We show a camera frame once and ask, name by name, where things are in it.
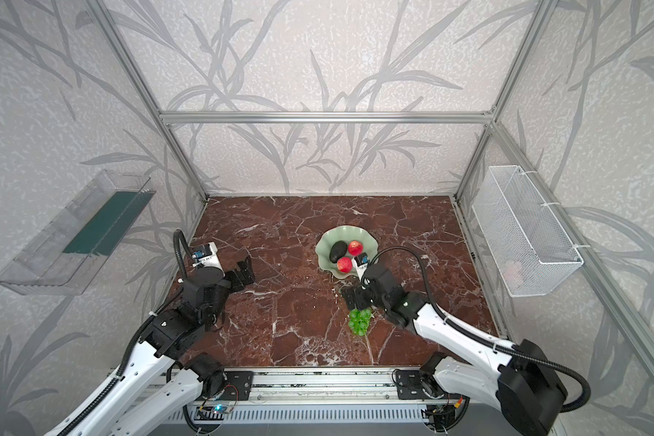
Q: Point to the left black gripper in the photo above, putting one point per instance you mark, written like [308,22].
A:
[232,278]

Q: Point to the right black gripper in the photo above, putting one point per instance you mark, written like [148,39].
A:
[357,297]

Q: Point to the green fake grape bunch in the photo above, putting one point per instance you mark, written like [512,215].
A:
[359,321]

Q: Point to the red fake apple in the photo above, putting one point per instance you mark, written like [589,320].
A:
[355,248]
[345,265]

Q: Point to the dark fake avocado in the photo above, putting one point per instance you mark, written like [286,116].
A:
[338,250]

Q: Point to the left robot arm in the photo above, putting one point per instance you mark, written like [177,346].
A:
[156,347]

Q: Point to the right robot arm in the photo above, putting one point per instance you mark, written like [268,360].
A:
[509,377]

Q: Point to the light green wavy fruit bowl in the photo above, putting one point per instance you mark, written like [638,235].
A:
[345,233]

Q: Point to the green mat in bin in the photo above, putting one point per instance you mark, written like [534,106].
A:
[101,235]

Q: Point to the pink object in basket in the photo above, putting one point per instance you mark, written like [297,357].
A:
[513,275]

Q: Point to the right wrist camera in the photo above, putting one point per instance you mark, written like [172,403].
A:
[360,263]

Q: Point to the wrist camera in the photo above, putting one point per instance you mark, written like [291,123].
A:
[204,256]
[360,263]

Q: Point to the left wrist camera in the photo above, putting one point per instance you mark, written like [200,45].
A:
[204,256]

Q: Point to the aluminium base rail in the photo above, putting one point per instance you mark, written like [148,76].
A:
[347,385]

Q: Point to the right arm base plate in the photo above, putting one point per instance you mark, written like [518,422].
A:
[408,385]

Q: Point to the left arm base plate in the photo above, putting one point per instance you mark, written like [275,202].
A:
[238,387]

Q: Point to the clear plastic wall bin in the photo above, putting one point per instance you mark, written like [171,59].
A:
[65,257]

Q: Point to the aluminium frame crossbar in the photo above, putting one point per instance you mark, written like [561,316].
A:
[208,117]

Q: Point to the white wire mesh basket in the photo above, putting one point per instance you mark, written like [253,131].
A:
[520,225]

